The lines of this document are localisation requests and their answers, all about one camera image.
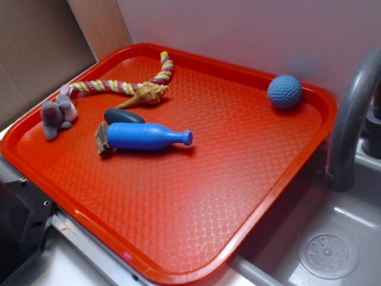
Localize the brown wood chip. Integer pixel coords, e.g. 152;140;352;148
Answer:
95;122;111;156

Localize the tan conch seashell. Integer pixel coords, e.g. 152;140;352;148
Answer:
116;83;168;109

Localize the blue plastic bottle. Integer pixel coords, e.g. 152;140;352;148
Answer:
107;123;193;150

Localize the red plastic tray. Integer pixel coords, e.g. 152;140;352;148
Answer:
1;49;338;285

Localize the dark grey stone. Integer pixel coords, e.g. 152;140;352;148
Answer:
104;108;145;125

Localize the blue dimpled ball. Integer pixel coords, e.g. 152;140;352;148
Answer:
267;74;302;109

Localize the grey plush bunny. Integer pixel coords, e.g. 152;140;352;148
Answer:
40;85;78;141

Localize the grey sink faucet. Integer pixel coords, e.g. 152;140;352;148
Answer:
326;48;380;192

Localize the grey plastic sink basin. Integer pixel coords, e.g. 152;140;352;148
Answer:
230;130;381;286

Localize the round sink drain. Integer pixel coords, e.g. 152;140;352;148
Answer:
298;228;359;280

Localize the brown cardboard panel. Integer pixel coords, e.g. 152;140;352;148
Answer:
1;1;96;129

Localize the multicolour braided rope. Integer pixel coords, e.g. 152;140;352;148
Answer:
68;51;175;97

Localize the black metal bracket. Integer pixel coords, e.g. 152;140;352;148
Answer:
1;181;55;285

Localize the dark faucet handle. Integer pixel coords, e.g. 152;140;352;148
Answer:
362;99;380;159

